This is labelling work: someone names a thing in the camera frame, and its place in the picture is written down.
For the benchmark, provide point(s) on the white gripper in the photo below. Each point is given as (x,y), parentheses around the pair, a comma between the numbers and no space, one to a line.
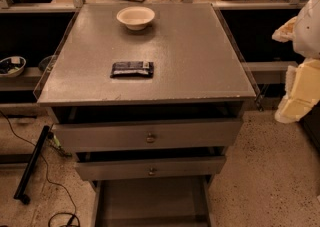
(309,34)

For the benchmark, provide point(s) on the blueberry rxbar dark wrapper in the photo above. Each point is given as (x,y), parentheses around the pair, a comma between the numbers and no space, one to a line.
(132,68)

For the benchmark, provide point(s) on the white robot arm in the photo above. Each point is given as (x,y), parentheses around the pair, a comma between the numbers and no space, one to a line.
(306,35)

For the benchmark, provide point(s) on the top grey drawer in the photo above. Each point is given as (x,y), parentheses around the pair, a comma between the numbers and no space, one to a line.
(98,137)

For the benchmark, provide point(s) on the grey drawer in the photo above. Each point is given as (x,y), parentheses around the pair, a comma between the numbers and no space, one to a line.
(98,137)
(154,202)
(135,169)

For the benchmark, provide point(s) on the grey drawer cabinet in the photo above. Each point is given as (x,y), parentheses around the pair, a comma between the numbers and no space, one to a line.
(197,75)

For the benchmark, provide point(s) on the middle grey drawer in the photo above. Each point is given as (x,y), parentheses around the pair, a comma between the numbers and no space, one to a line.
(135,169)

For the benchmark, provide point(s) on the bottom grey drawer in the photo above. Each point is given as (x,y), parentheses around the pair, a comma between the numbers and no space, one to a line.
(154,202)

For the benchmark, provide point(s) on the grey side shelf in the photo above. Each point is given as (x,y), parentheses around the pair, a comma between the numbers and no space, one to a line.
(269,72)

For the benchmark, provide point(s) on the white paper bowl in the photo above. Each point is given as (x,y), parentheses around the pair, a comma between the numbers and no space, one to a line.
(136,18)

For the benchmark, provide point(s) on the dark glass bowl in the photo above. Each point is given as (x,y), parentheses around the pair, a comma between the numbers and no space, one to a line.
(46,64)

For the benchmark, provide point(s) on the white bowl with items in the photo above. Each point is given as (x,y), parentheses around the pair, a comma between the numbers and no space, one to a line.
(12,66)

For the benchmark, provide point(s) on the black bar on floor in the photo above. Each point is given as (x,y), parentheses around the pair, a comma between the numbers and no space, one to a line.
(20,194)

